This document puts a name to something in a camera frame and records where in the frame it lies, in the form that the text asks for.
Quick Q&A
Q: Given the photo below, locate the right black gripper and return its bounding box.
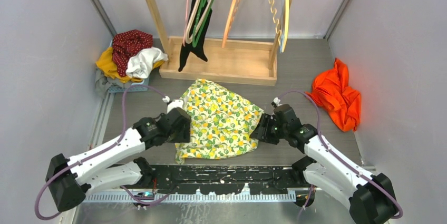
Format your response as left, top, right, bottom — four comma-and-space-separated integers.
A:
250, 114, 288, 145

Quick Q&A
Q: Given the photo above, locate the lemon print skirt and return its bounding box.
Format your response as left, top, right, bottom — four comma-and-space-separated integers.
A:
175, 79, 264, 164

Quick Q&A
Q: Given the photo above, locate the black skirt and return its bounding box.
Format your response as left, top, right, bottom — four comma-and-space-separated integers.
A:
178, 0, 213, 73

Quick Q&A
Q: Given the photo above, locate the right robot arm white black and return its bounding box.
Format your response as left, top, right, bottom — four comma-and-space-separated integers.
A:
250, 104, 400, 223

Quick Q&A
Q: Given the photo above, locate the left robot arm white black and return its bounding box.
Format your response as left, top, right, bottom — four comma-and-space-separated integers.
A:
45, 108, 191, 212

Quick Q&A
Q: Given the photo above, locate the wooden hanger rack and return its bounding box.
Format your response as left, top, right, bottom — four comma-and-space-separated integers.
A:
145, 0, 292, 86

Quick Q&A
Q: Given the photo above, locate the beige hanger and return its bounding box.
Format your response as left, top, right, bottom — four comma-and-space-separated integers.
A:
184, 0, 221, 45

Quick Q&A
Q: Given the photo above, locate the yellow hanger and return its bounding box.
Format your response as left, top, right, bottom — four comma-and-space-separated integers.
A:
280, 0, 289, 53

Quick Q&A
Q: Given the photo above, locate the white garment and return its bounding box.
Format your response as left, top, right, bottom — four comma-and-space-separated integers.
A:
125, 47, 168, 79

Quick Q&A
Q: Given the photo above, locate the light blue plastic basket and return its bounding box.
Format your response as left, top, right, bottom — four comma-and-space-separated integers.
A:
107, 77, 150, 94

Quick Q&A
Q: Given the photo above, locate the orange garment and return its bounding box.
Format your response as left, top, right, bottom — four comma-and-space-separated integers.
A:
307, 58, 362, 132

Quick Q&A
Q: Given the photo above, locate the grey garment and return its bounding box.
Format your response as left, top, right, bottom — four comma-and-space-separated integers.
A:
94, 69, 113, 99

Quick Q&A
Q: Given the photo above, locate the mustard yellow garment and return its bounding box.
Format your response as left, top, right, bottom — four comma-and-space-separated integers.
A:
96, 47, 166, 83

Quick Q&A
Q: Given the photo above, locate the red polka dot garment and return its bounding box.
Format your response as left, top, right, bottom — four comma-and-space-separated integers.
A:
112, 30, 153, 77

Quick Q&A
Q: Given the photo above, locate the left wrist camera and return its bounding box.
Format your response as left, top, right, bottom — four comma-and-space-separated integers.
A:
162, 95, 185, 113

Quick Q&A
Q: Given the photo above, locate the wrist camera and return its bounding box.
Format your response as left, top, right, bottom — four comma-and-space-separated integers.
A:
162, 95, 185, 113
271, 97, 281, 108

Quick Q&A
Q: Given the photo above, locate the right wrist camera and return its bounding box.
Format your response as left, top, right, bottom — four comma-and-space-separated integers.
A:
271, 97, 281, 108

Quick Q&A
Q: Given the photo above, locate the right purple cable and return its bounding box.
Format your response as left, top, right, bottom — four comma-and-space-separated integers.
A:
277, 90, 404, 220

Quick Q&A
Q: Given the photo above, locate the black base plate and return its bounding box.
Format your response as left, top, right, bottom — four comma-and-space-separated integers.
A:
120, 164, 315, 196

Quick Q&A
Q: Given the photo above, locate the aluminium slotted rail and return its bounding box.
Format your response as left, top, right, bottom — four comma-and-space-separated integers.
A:
84, 189, 296, 203

